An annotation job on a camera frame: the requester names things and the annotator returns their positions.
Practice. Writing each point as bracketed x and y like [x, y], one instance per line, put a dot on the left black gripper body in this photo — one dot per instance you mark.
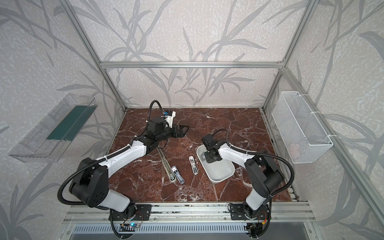
[177, 131]

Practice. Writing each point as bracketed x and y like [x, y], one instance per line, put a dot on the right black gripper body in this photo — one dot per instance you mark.
[212, 155]

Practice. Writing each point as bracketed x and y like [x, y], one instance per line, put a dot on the white oval tray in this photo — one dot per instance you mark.
[218, 171]

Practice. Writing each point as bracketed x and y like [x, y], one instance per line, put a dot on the small white stapler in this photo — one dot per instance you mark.
[193, 165]

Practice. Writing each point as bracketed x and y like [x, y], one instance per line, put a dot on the small blue stapler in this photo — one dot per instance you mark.
[178, 175]

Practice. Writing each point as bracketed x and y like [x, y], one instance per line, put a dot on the beige black long stapler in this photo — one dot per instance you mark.
[167, 166]

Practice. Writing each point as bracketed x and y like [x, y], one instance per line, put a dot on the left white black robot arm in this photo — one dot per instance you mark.
[89, 185]

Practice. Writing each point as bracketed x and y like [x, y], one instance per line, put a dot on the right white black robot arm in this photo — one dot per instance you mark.
[269, 174]

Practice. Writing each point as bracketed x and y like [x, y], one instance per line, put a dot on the pink object in basket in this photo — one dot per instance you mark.
[294, 149]

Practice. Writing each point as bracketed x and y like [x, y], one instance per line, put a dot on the green circuit board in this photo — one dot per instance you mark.
[131, 227]

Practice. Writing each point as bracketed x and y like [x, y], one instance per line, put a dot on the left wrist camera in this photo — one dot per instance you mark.
[169, 115]

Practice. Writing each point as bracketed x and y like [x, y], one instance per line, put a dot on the white wire mesh basket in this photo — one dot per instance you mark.
[298, 124]

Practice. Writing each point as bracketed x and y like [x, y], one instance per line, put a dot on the clear plastic wall bin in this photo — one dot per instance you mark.
[47, 142]

